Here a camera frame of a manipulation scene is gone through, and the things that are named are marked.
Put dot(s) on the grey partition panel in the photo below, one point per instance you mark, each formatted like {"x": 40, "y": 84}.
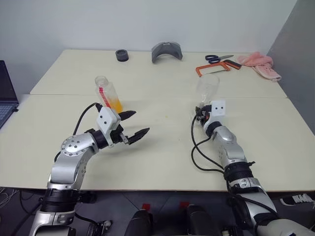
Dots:
{"x": 295, "y": 61}

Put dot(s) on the grey curved visor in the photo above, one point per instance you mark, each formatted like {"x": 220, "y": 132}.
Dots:
{"x": 166, "y": 50}

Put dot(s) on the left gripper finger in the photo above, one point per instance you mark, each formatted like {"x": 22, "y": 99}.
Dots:
{"x": 126, "y": 115}
{"x": 139, "y": 134}

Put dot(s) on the dark rounded shape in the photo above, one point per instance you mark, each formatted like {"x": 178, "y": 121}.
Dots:
{"x": 200, "y": 221}
{"x": 137, "y": 223}

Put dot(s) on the black white sneaker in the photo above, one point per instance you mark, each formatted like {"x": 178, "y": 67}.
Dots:
{"x": 299, "y": 199}

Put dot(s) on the red tab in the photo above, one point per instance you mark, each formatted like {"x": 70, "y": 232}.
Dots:
{"x": 184, "y": 204}
{"x": 146, "y": 206}

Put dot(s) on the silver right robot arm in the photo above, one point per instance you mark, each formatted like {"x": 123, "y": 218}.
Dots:
{"x": 229, "y": 145}

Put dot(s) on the pink cloth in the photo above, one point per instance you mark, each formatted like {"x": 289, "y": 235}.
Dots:
{"x": 258, "y": 61}

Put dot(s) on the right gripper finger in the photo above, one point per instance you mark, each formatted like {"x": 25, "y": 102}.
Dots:
{"x": 203, "y": 107}

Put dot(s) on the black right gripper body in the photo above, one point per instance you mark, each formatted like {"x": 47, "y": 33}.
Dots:
{"x": 204, "y": 116}

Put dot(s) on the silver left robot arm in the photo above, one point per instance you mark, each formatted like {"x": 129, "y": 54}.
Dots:
{"x": 71, "y": 147}

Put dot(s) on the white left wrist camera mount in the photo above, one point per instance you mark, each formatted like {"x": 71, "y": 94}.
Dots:
{"x": 107, "y": 120}

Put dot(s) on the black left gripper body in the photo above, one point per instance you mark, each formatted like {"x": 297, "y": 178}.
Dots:
{"x": 118, "y": 135}

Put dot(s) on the dark laptop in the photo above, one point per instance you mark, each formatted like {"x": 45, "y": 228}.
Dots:
{"x": 6, "y": 96}

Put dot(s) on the bottle with orange liquid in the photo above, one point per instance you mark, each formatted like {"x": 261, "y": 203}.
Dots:
{"x": 110, "y": 96}

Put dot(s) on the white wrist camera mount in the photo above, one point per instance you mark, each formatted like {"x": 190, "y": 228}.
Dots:
{"x": 219, "y": 108}
{"x": 107, "y": 120}

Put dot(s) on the clear plastic bottle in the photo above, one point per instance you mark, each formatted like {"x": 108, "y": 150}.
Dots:
{"x": 208, "y": 86}

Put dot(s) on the orange hacksaw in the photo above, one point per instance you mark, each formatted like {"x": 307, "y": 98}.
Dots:
{"x": 200, "y": 68}

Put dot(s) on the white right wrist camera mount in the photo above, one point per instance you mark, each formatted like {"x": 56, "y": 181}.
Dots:
{"x": 219, "y": 108}

